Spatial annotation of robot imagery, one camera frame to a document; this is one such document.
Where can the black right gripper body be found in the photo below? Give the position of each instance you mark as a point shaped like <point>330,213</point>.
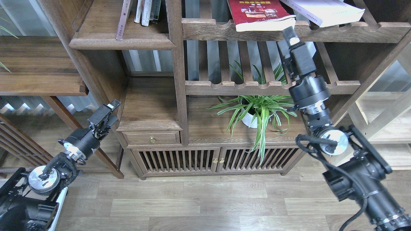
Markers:
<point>310,92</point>

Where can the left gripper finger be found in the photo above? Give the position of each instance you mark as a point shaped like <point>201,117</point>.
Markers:
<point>104,114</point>

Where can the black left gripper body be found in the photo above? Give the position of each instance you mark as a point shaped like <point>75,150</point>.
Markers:
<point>82,143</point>

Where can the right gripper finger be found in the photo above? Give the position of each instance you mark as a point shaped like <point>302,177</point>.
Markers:
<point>290,37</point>
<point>296,59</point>

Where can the dark red book white characters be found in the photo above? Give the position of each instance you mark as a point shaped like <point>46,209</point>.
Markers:
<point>126,8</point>

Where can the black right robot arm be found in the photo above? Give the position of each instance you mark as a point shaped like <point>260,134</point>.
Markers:
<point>354,168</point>

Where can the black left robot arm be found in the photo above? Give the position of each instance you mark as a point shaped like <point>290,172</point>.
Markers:
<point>29,198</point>

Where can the red book on top shelf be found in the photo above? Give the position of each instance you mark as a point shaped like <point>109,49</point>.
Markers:
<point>260,15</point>

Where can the light wooden shelf unit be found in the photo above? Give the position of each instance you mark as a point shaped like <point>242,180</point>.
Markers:
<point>382,113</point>

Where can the small wooden drawer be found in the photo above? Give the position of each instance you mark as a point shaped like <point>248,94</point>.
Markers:
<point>151,137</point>

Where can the green spider plant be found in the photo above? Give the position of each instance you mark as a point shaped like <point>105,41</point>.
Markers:
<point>262,108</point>

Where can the white bar on floor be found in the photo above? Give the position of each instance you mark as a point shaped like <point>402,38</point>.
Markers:
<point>60,200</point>

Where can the white plant pot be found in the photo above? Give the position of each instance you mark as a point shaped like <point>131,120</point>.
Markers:
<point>247,120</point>

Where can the wooden slatted rack left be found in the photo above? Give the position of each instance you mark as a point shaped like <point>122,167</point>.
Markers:
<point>26,141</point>

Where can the dark wooden side table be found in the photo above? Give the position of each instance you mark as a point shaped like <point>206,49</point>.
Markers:
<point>40,66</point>

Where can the left slatted cabinet door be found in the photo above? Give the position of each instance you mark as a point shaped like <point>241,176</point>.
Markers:
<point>177,161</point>

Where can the slatted cabinet door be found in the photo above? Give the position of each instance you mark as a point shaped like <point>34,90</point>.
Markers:
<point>241,160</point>
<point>177,161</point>

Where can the dark wooden bookshelf cabinet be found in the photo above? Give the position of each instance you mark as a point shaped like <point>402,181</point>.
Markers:
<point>167,75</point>

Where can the right slatted cabinet door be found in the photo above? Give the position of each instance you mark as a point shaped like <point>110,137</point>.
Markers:
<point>241,160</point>

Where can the transparent upright folder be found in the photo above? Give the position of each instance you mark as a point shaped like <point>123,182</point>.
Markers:
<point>155,11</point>

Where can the green plant leaves far left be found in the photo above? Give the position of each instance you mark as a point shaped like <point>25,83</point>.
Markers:
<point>6,32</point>

